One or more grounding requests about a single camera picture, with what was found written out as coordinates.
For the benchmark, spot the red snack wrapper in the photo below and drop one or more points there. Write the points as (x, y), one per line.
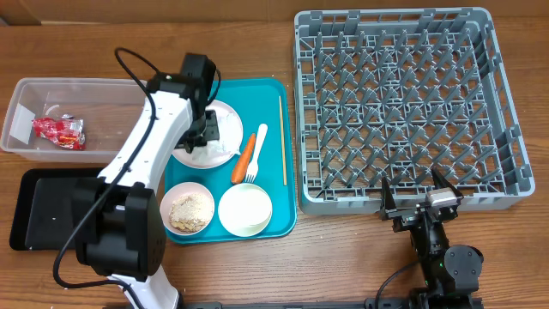
(65, 132)

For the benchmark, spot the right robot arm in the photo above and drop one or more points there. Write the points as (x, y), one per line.
(451, 272)

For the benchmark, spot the clear plastic bin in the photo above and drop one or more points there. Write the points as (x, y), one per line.
(109, 109)

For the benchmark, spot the white tissue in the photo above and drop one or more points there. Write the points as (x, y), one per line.
(230, 138)

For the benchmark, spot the pink bowl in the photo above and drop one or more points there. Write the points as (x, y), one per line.
(174, 193)

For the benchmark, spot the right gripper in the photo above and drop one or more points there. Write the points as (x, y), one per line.
(403, 216)

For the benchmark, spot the teal serving tray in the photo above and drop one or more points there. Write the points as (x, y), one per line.
(256, 101)

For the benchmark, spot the white plastic fork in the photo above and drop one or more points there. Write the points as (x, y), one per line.
(252, 169)

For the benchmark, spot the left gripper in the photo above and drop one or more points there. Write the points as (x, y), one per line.
(213, 132)

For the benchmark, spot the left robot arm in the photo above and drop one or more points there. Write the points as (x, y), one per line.
(118, 229)

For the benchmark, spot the grey dishwasher rack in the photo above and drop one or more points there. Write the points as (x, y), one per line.
(394, 95)

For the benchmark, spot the black plastic tray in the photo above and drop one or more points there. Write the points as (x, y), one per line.
(42, 218)

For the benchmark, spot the orange carrot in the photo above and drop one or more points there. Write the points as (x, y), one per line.
(239, 171)

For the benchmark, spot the white bowl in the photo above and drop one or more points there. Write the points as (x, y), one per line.
(245, 210)

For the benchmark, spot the food scraps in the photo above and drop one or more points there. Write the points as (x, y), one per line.
(191, 213)

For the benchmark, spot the wooden chopstick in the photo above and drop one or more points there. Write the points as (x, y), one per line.
(283, 147)

